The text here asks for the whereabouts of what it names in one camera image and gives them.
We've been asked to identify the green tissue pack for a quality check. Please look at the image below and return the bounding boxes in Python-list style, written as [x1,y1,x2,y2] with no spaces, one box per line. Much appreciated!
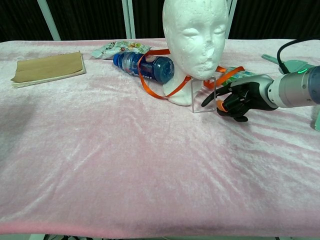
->
[223,66,260,85]

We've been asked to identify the white foam mannequin head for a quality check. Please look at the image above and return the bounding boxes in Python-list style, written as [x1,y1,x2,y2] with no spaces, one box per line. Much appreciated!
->
[161,0,230,106]

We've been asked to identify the blue plastic drink bottle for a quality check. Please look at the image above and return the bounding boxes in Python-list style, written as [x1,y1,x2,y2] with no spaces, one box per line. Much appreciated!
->
[112,51,175,85]

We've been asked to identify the black background curtain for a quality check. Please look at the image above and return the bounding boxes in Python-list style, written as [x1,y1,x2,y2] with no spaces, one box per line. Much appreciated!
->
[0,0,320,43]

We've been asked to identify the brown paper notebook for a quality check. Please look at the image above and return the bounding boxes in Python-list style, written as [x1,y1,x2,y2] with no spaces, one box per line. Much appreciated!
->
[10,51,87,89]

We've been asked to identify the clear badge holder silver frame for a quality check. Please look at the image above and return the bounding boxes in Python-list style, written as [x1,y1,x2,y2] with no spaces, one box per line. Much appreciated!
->
[191,74,217,114]

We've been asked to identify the pink velvet table cloth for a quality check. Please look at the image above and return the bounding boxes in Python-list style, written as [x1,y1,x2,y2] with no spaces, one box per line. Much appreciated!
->
[0,37,320,238]

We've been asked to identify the slanted white frame post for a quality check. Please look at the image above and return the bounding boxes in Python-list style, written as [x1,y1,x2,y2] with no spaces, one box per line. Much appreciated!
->
[37,0,62,41]
[224,0,238,40]

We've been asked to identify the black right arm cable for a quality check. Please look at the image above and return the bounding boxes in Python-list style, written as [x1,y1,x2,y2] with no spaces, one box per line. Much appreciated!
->
[276,37,320,75]

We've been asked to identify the light green snack bag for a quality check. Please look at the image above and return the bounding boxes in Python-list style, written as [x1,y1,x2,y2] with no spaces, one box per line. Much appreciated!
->
[91,40,154,60]

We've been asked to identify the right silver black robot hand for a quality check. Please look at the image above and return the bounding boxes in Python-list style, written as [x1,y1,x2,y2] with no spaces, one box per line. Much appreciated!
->
[201,74,278,123]

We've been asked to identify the upright white frame post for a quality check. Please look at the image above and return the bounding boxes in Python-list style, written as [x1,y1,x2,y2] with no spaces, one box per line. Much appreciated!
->
[121,0,136,40]

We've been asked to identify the orange lanyard strap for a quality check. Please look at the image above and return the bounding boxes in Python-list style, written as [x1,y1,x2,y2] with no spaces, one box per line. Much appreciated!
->
[137,49,246,111]

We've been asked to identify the mint green hand brush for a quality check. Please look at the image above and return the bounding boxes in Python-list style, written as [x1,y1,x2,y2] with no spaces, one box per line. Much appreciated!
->
[261,54,316,74]

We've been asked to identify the mint green plastic object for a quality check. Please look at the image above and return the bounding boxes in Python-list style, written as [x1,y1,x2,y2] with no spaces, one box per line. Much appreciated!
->
[311,104,320,132]

